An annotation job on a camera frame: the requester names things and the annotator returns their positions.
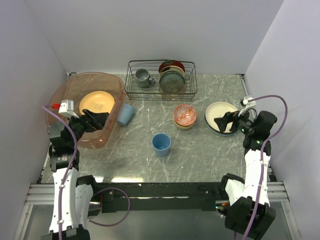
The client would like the pink transparent plastic bin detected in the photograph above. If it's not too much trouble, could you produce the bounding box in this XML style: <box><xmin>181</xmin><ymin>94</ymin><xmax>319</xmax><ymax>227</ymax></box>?
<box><xmin>49</xmin><ymin>72</ymin><xmax>125</xmax><ymax>149</ymax></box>

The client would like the cream white bear plate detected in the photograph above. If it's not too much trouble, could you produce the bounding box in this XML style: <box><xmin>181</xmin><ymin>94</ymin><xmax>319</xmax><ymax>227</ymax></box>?
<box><xmin>204</xmin><ymin>101</ymin><xmax>238</xmax><ymax>133</ymax></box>

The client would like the red floral plate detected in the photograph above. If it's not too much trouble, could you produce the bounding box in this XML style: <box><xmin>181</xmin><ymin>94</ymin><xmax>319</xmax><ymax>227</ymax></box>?
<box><xmin>158</xmin><ymin>60</ymin><xmax>186</xmax><ymax>73</ymax></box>

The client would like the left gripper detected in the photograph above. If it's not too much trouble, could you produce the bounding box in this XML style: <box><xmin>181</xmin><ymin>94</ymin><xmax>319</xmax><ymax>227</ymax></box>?
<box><xmin>65</xmin><ymin>108</ymin><xmax>108</xmax><ymax>147</ymax></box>

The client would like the grey-green ceramic mug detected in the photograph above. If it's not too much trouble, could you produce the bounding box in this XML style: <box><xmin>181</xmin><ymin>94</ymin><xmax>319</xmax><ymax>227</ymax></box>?
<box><xmin>133</xmin><ymin>68</ymin><xmax>156</xmax><ymax>88</ymax></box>

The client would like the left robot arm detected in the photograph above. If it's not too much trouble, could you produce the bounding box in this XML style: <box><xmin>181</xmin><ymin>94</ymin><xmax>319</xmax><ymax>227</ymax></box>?
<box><xmin>41</xmin><ymin>107</ymin><xmax>109</xmax><ymax>240</ymax></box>

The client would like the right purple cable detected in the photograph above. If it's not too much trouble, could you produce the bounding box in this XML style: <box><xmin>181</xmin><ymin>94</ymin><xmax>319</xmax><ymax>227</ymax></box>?
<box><xmin>233</xmin><ymin>94</ymin><xmax>288</xmax><ymax>240</ymax></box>

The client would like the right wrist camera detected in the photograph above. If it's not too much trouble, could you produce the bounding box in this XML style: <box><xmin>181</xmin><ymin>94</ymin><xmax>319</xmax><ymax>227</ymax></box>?
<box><xmin>238</xmin><ymin>95</ymin><xmax>257</xmax><ymax>117</ymax></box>

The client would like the purple cable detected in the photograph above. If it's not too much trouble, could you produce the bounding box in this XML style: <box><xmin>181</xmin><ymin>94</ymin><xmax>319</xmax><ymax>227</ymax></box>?
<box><xmin>233</xmin><ymin>94</ymin><xmax>288</xmax><ymax>240</ymax></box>
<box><xmin>41</xmin><ymin>104</ymin><xmax>131</xmax><ymax>240</ymax></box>

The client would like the blue bottom plate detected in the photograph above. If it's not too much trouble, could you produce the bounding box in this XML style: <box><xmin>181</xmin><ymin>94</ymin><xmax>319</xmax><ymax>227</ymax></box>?
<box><xmin>206</xmin><ymin>124</ymin><xmax>239</xmax><ymax>137</ymax></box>

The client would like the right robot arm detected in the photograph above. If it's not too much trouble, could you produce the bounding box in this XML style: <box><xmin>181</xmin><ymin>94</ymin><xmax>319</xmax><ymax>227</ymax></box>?
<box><xmin>214</xmin><ymin>111</ymin><xmax>278</xmax><ymax>240</ymax></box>

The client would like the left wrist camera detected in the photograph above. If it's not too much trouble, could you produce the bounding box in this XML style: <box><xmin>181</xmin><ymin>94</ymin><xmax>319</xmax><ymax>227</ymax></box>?
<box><xmin>52</xmin><ymin>99</ymin><xmax>79</xmax><ymax>119</ymax></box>

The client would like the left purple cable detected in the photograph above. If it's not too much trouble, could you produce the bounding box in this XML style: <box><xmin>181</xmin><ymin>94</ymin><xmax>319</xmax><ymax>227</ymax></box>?
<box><xmin>41</xmin><ymin>104</ymin><xmax>131</xmax><ymax>240</ymax></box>

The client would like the aluminium frame rail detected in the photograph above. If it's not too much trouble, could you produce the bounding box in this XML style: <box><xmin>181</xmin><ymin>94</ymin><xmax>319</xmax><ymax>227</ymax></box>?
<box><xmin>13</xmin><ymin>181</ymin><xmax>297</xmax><ymax>240</ymax></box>

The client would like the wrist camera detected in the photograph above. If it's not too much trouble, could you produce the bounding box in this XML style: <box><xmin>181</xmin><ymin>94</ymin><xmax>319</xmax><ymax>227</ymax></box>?
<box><xmin>52</xmin><ymin>99</ymin><xmax>79</xmax><ymax>119</ymax></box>
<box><xmin>238</xmin><ymin>95</ymin><xmax>257</xmax><ymax>117</ymax></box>

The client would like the red patterned bowl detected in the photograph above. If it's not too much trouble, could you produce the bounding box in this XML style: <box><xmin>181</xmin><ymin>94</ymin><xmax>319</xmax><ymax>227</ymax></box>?
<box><xmin>173</xmin><ymin>103</ymin><xmax>197</xmax><ymax>126</ymax></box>

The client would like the clear glass plate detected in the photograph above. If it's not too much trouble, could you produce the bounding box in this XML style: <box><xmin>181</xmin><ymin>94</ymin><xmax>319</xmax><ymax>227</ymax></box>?
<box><xmin>159</xmin><ymin>79</ymin><xmax>187</xmax><ymax>99</ymax></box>

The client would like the light blue cup lying down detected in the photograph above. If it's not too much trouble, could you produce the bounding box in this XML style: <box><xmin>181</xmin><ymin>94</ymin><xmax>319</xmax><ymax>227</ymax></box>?
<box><xmin>116</xmin><ymin>103</ymin><xmax>135</xmax><ymax>126</ymax></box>

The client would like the cream yellow plate in rack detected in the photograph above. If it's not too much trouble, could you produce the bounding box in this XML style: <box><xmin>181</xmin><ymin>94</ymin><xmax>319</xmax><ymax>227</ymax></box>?
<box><xmin>159</xmin><ymin>66</ymin><xmax>185</xmax><ymax>78</ymax></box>

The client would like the black wire dish rack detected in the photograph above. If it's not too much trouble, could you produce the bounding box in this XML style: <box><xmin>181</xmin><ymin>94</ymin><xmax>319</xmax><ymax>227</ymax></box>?
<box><xmin>124</xmin><ymin>59</ymin><xmax>198</xmax><ymax>101</ymax></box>

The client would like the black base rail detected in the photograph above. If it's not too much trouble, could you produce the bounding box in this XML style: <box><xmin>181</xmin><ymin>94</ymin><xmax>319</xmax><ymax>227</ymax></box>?
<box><xmin>89</xmin><ymin>182</ymin><xmax>229</xmax><ymax>213</ymax></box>

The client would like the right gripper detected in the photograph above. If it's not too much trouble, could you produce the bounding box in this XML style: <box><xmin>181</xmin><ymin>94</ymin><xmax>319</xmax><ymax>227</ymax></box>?
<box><xmin>213</xmin><ymin>106</ymin><xmax>256</xmax><ymax>136</ymax></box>

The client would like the blue upright plastic cup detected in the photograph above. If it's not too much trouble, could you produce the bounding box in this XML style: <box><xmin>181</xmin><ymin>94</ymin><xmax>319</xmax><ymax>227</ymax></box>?
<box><xmin>151</xmin><ymin>133</ymin><xmax>171</xmax><ymax>158</ymax></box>

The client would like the yellow bear plate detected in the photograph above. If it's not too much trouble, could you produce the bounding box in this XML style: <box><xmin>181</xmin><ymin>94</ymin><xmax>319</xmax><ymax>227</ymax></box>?
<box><xmin>79</xmin><ymin>91</ymin><xmax>115</xmax><ymax>115</ymax></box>

